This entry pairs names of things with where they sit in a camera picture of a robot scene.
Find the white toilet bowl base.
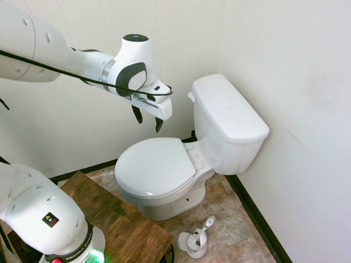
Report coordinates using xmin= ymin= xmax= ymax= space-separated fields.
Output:
xmin=117 ymin=138 xmax=217 ymax=221

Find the white toilet brush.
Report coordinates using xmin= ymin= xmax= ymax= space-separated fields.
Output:
xmin=185 ymin=215 xmax=216 ymax=252

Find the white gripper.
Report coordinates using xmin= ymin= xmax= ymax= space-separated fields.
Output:
xmin=125 ymin=77 xmax=173 ymax=134

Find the white toilet brush holder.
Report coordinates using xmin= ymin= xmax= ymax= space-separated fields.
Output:
xmin=177 ymin=231 xmax=209 ymax=259

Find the black baseboard trim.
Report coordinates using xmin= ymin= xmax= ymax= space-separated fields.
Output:
xmin=0 ymin=130 xmax=294 ymax=263

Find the black cable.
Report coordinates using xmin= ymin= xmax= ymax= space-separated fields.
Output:
xmin=0 ymin=50 xmax=174 ymax=97

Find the white toilet tank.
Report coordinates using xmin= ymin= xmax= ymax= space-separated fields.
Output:
xmin=193 ymin=99 xmax=266 ymax=175

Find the white toilet tank lid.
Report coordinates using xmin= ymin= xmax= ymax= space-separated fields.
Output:
xmin=191 ymin=73 xmax=270 ymax=144

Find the white toilet seat lid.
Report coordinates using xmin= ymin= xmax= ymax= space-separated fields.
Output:
xmin=114 ymin=137 xmax=197 ymax=197

